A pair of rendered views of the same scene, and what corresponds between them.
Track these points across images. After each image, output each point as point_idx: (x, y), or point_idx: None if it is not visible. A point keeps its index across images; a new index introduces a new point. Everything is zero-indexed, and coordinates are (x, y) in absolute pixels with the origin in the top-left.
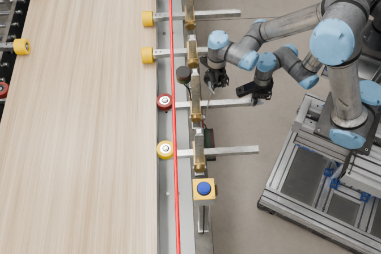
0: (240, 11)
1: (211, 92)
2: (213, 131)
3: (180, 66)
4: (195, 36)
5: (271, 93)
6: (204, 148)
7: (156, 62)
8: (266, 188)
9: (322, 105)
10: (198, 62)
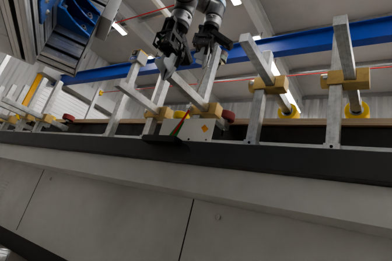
0: (337, 16)
1: (202, 73)
2: (172, 136)
3: (227, 53)
4: (268, 50)
5: (157, 32)
6: (160, 108)
7: (281, 118)
8: (3, 254)
9: None
10: (251, 81)
